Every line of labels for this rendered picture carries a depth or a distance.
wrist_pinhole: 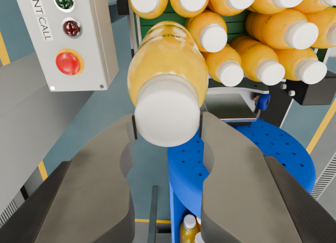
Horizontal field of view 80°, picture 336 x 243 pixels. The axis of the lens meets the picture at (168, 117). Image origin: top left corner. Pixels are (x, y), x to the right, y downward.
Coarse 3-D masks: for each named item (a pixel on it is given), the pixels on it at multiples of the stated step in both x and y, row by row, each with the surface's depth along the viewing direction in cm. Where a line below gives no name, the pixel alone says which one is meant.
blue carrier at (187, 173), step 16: (240, 128) 48; (256, 128) 47; (272, 128) 47; (192, 144) 43; (256, 144) 42; (272, 144) 42; (288, 144) 42; (176, 160) 39; (192, 160) 39; (288, 160) 38; (304, 160) 38; (176, 176) 37; (192, 176) 36; (304, 176) 35; (176, 192) 39; (192, 192) 34; (176, 208) 61; (192, 208) 36; (176, 224) 65; (176, 240) 70
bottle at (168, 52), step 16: (160, 32) 18; (176, 32) 18; (144, 48) 15; (160, 48) 14; (176, 48) 14; (192, 48) 15; (144, 64) 14; (160, 64) 13; (176, 64) 13; (192, 64) 14; (128, 80) 15; (144, 80) 13; (160, 80) 12; (176, 80) 12; (192, 80) 13
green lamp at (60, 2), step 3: (57, 0) 27; (60, 0) 27; (63, 0) 27; (66, 0) 27; (69, 0) 27; (57, 3) 27; (60, 3) 27; (63, 3) 27; (66, 3) 27; (69, 3) 27; (60, 6) 27; (63, 6) 27; (66, 6) 27; (69, 6) 27
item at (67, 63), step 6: (60, 54) 30; (66, 54) 30; (72, 54) 31; (60, 60) 31; (66, 60) 31; (72, 60) 31; (60, 66) 31; (66, 66) 31; (72, 66) 31; (78, 66) 31; (66, 72) 32; (72, 72) 32
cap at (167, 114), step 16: (144, 96) 11; (160, 96) 11; (176, 96) 11; (192, 96) 11; (144, 112) 11; (160, 112) 11; (176, 112) 11; (192, 112) 11; (144, 128) 12; (160, 128) 12; (176, 128) 12; (192, 128) 12; (160, 144) 12; (176, 144) 12
